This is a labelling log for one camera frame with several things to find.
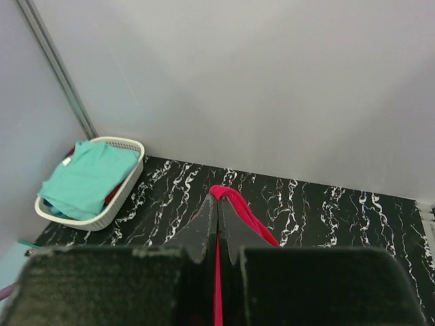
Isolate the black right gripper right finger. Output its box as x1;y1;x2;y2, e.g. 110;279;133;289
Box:
217;200;425;325

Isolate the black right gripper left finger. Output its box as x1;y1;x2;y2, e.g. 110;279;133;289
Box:
1;196;218;325

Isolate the pink t shirt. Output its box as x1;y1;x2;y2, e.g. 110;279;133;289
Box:
190;185;281;326

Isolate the white laundry basket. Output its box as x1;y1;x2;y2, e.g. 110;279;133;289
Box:
35;137;145;232

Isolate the turquoise t shirt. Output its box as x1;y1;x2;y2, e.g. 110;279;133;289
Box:
37;141;140;221

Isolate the blue t shirt in basket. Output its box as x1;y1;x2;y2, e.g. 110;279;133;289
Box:
43;198;71;219

